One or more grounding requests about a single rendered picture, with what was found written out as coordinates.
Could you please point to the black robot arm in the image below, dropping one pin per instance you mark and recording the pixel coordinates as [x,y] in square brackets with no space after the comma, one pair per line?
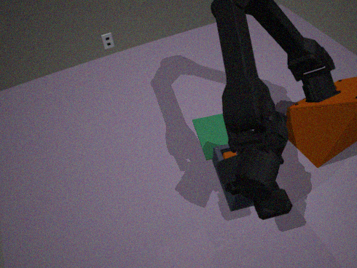
[246,100]

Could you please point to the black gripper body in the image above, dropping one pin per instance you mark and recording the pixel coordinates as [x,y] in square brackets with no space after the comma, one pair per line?
[278,204]

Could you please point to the orange l-shaped part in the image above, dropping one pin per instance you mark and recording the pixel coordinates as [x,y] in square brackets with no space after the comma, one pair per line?
[228,154]

